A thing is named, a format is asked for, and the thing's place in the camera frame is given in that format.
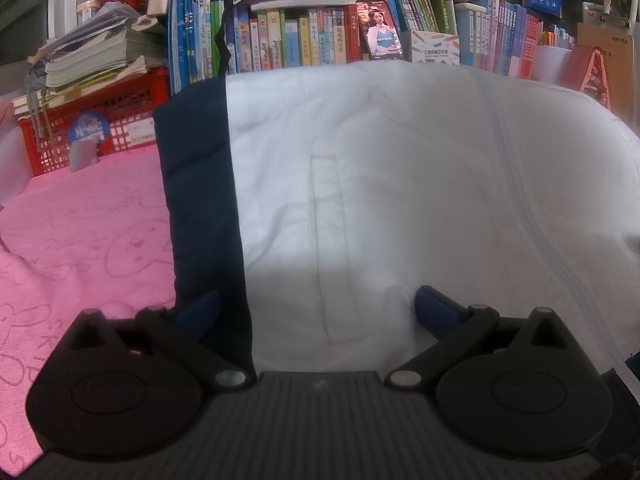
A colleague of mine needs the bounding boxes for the stack of magazines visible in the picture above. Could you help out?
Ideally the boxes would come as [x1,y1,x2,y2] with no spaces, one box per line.
[27,2,168,106]

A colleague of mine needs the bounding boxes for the pink towel blanket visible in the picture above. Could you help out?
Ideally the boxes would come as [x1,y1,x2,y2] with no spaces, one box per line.
[0,147,178,476]

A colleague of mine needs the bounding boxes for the brown cardboard box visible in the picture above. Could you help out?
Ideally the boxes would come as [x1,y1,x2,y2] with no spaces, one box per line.
[576,21,637,128]

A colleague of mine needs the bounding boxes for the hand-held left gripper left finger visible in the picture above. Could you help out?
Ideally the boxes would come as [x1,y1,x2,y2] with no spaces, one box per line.
[65,287,251,392]

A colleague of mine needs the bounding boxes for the white bag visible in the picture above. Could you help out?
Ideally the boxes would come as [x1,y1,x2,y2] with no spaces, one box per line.
[0,95,36,206]

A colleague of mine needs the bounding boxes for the round blue paper fan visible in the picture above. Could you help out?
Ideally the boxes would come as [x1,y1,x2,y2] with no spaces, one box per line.
[67,110,106,173]

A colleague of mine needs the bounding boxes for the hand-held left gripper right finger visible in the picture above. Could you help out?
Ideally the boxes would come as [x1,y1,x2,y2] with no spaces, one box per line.
[385,286,576,391]

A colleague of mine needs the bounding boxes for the white printed cardboard box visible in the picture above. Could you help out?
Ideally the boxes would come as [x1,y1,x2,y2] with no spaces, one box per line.
[411,30,461,66]

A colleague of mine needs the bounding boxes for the white pipe fitting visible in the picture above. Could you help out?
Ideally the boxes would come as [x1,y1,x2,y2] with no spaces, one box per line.
[581,0,628,25]

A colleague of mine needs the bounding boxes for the smartphone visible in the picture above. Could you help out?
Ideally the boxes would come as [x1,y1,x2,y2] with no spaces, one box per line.
[356,0,406,61]

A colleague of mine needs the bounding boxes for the white and navy jacket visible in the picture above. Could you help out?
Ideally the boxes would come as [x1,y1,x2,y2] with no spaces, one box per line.
[152,60,640,431]

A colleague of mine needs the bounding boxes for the large red plastic crate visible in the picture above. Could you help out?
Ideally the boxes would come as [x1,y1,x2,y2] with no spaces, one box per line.
[17,67,171,176]

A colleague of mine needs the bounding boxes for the row of colourful books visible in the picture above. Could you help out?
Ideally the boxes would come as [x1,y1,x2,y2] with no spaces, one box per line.
[169,0,576,96]

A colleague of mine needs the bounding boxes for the white paper sheet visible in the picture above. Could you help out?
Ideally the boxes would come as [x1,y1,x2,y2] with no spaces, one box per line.
[532,45,573,83]

